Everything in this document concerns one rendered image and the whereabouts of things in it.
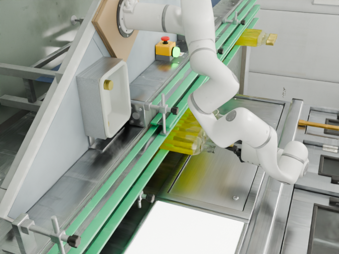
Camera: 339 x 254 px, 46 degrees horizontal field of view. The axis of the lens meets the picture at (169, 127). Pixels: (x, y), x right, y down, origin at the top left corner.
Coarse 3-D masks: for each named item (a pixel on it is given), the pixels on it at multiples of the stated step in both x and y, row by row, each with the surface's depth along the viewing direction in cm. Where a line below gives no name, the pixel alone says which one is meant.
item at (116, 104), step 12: (108, 72) 126; (120, 72) 138; (120, 84) 140; (108, 96) 143; (120, 96) 143; (108, 108) 145; (120, 108) 146; (108, 120) 142; (120, 120) 142; (108, 132) 132
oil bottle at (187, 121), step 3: (183, 117) 162; (186, 117) 162; (180, 120) 160; (183, 120) 160; (186, 120) 160; (189, 120) 160; (192, 120) 160; (195, 120) 160; (183, 123) 159; (186, 123) 158; (189, 123) 158; (192, 123) 158; (195, 123) 158; (198, 123) 158; (198, 126) 156; (201, 126) 156
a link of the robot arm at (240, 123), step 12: (192, 96) 121; (192, 108) 121; (240, 108) 116; (204, 120) 121; (216, 120) 122; (228, 120) 116; (240, 120) 114; (252, 120) 116; (216, 132) 119; (228, 132) 117; (240, 132) 116; (252, 132) 116; (264, 132) 118; (216, 144) 121; (228, 144) 120; (252, 144) 120
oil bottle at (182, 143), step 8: (168, 136) 151; (176, 136) 151; (184, 136) 151; (192, 136) 151; (168, 144) 151; (176, 144) 150; (184, 144) 148; (192, 144) 147; (200, 144) 148; (184, 152) 150; (192, 152) 149; (200, 152) 150
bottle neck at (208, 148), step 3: (204, 144) 148; (207, 144) 149; (201, 147) 148; (204, 147) 148; (207, 147) 147; (210, 147) 147; (213, 147) 147; (201, 150) 149; (204, 150) 148; (207, 150) 147; (210, 150) 147; (213, 150) 147; (213, 153) 147
